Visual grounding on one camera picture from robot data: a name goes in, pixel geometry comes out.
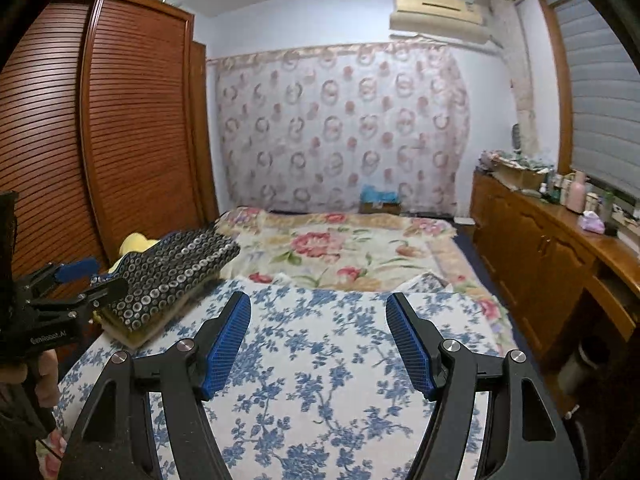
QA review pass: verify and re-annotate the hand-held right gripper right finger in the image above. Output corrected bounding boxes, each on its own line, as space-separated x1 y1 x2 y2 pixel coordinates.
385 291 574 480

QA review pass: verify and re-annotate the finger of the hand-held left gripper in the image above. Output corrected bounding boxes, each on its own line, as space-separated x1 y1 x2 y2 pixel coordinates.
30 277 129 322
14 257 101 302

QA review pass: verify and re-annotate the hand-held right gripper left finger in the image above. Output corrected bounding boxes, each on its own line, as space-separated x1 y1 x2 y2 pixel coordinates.
59 290 254 480

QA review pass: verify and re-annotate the navy patterned satin robe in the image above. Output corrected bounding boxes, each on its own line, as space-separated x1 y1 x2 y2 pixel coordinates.
106 227 242 334

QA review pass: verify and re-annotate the person's left hand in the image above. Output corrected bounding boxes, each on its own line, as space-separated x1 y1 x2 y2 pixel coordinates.
26 349 67 462

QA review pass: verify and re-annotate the yellow plush toy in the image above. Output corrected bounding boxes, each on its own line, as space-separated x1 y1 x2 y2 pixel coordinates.
109 232 159 274

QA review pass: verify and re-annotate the blue floral bed sheet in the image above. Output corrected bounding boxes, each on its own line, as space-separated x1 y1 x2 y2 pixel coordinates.
51 272 507 480

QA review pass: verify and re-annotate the pink floral blanket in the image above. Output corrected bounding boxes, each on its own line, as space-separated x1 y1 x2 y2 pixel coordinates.
215 206 522 357

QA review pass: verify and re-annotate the dark blue mattress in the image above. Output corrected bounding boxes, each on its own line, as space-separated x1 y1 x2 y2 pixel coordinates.
449 217 497 273

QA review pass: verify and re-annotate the small cardboard box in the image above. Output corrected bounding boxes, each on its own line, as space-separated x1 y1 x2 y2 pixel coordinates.
359 200 403 216

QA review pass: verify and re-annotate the brown louvered wardrobe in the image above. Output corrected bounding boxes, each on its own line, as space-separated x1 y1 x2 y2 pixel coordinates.
0 0 222 306

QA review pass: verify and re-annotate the long wooden cabinet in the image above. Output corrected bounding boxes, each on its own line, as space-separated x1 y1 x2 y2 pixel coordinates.
470 167 640 403

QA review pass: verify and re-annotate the light blue cloth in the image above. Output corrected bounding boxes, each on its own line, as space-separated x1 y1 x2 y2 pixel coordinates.
360 183 399 204

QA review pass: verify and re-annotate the grey waste bin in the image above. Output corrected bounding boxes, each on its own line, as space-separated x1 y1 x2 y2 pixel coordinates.
556 339 597 397

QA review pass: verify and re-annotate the open cardboard box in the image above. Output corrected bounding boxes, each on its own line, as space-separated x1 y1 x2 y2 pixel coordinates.
492 162 549 191

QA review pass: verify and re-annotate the sheer circle patterned curtain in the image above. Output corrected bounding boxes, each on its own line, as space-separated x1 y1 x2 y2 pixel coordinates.
207 42 472 217

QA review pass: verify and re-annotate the pink bottle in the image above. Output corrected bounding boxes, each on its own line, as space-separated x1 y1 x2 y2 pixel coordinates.
569 170 589 210

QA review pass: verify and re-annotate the cream lace side curtain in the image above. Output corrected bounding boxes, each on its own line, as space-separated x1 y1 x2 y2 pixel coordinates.
490 0 539 157

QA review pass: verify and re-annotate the grey window blind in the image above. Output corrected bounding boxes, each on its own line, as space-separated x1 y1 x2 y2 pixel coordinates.
550 0 640 198

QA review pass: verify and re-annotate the beige wall air conditioner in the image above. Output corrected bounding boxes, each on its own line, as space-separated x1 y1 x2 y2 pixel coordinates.
389 0 492 47

